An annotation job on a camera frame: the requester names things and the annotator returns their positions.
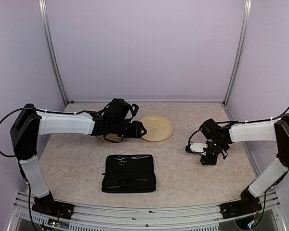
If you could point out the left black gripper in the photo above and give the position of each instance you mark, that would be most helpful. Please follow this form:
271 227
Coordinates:
136 133

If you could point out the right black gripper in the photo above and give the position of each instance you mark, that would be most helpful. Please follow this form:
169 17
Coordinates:
212 160

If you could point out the straight silver scissors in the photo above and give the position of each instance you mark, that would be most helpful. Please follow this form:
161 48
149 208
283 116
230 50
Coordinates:
122 160

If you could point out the black zip tool case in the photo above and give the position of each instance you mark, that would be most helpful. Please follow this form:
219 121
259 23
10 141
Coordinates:
136 176

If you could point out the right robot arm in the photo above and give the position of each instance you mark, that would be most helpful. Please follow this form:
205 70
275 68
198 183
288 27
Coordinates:
220 135

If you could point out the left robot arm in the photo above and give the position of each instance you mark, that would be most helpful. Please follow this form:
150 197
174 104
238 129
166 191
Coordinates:
117 117

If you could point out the cream round plate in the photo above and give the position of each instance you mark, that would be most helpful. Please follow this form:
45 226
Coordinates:
158 128

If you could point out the woven bamboo tray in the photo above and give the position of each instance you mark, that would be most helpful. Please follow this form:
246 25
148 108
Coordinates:
109 138

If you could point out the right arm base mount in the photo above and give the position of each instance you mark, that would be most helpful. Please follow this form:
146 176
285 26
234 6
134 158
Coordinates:
236 209

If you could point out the aluminium front rail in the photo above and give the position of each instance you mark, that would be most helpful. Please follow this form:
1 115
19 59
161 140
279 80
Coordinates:
104 218

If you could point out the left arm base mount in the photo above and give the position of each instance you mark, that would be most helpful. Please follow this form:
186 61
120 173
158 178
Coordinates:
55 209

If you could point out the left aluminium frame post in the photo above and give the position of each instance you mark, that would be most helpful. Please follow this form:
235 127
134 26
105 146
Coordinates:
51 51

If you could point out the aluminium frame post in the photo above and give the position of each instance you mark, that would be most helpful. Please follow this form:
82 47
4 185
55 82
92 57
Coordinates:
51 51
239 52

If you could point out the right aluminium frame post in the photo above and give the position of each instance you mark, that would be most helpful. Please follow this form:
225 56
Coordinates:
239 52

